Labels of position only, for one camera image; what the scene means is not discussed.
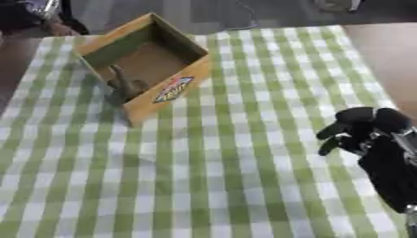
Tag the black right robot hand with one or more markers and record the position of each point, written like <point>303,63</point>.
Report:
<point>388,167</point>

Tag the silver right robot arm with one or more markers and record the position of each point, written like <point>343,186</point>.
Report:
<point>411,221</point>

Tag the tan cardboard box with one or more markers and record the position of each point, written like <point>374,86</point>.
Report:
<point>142,66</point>

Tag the brown toy dinosaur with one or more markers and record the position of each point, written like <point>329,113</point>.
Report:
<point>124,85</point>

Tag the person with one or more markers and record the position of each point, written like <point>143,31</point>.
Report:
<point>33,16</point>

